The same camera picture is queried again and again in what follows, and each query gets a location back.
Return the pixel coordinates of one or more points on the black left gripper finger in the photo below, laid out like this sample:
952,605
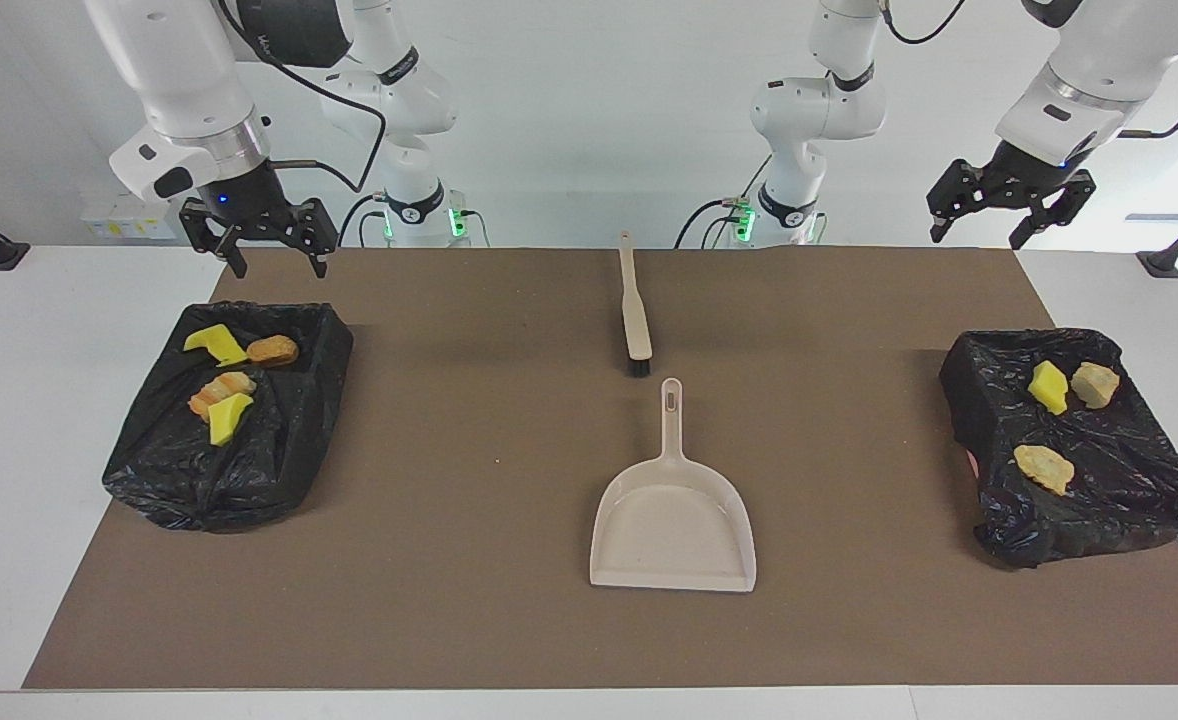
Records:
1041,220
949,200

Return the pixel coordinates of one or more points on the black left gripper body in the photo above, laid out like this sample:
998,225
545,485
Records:
1024,175

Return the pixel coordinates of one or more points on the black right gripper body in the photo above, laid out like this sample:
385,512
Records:
249,195

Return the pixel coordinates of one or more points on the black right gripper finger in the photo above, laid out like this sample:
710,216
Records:
321,235
224,250

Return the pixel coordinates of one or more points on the notched yellow sponge piece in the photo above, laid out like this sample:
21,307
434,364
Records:
217,343

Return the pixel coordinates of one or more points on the brown oval bread roll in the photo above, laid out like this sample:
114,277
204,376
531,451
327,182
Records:
273,350

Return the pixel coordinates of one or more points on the striped orange croissant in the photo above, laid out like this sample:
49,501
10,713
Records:
219,388

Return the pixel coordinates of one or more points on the plain yellow sponge piece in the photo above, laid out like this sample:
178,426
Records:
1047,387

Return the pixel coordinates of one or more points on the yellow green sponge wedge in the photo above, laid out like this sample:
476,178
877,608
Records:
229,418

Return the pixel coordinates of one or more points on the small curled croissant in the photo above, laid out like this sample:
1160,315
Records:
1095,384

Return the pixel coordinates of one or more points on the pale flaky pastry piece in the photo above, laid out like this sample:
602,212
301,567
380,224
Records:
1044,468

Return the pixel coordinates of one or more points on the beige hand brush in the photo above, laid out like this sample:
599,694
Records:
635,310

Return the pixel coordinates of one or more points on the beige plastic dustpan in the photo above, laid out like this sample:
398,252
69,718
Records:
674,530

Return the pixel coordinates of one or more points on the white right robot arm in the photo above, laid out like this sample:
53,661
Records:
189,60

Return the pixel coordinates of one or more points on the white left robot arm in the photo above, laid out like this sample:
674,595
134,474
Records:
819,110

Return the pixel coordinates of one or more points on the black bag lined bin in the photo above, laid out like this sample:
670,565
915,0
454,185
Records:
1129,480
279,450

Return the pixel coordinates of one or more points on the brown table mat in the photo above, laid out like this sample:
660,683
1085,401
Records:
449,620

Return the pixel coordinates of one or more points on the white wall socket box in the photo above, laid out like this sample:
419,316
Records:
114,222

